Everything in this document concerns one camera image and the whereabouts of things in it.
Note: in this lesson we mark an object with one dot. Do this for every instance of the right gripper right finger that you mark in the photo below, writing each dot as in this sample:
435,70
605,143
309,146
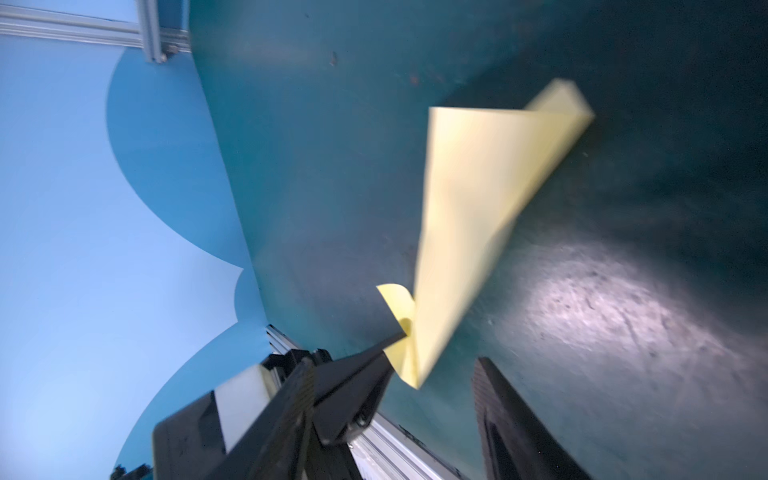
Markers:
515,443

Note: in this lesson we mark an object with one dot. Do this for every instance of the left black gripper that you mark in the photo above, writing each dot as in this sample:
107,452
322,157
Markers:
347,394

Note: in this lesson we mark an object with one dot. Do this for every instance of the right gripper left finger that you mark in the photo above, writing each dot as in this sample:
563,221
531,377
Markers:
265,434

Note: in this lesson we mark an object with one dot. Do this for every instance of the yellow square paper sheet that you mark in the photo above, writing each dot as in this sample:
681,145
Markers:
483,166

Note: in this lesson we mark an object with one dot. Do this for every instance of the front aluminium rail bed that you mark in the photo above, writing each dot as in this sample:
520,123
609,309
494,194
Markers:
389,451

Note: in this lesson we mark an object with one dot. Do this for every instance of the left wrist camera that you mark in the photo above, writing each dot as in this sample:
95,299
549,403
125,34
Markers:
192,442

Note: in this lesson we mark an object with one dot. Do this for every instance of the left aluminium frame post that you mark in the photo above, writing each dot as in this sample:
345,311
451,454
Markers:
163,28

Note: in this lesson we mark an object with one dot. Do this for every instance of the rear aluminium frame crossbar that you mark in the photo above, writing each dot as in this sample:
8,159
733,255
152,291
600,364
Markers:
35,23

